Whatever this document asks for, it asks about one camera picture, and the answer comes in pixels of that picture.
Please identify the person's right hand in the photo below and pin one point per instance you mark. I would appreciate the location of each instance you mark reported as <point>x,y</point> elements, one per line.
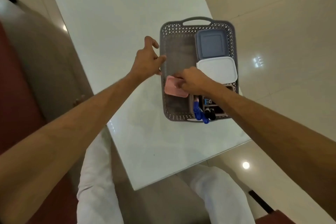
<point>195,80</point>

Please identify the person's left hand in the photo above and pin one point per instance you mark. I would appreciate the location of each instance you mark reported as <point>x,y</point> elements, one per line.
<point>144,62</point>

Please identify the person's right fingers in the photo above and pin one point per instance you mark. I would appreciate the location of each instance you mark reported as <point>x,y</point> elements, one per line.
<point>181,79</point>

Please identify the person's left thumb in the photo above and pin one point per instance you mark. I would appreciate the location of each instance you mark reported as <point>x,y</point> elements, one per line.
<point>161,60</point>

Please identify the pink plastic box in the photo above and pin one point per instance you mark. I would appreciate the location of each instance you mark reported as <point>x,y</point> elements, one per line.
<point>172,87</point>

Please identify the person's left forearm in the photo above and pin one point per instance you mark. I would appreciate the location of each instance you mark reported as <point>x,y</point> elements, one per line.
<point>65,137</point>

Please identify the person's right forearm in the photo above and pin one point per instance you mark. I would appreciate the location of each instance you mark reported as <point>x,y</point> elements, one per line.
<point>273,137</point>

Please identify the gray perforated plastic basket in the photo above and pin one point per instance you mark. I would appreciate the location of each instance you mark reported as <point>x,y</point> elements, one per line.
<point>178,55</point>

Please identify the small blue stationery item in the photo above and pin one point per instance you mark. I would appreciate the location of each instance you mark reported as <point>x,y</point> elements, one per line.
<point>208,101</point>

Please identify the blue marker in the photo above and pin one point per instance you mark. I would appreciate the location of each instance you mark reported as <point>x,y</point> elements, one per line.
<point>205,118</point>
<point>197,111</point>

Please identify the white lidded container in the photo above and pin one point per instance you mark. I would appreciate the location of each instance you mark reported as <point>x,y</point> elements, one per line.
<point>219,68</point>

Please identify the black marker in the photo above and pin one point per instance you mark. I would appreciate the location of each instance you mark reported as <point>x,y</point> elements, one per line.
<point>212,115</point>
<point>207,113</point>

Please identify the blue-gray lidded container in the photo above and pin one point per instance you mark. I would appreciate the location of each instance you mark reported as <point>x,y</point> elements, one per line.
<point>212,44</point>

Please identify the taupe desk organizer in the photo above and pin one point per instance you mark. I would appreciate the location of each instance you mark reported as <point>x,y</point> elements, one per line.
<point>220,109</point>

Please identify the person's right leg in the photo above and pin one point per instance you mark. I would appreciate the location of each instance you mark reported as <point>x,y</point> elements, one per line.
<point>223,197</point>

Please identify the person's leg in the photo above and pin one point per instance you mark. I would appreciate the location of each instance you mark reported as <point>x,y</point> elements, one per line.
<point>223,197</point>
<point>95,179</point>

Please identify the person's left leg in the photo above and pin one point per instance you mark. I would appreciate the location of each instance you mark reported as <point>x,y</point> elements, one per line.
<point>95,179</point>

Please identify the red and brown sofa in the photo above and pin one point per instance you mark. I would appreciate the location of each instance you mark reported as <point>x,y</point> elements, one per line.
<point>23,95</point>

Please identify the red chair with black trim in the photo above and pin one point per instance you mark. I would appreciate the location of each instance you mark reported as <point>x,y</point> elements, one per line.
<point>270,213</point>

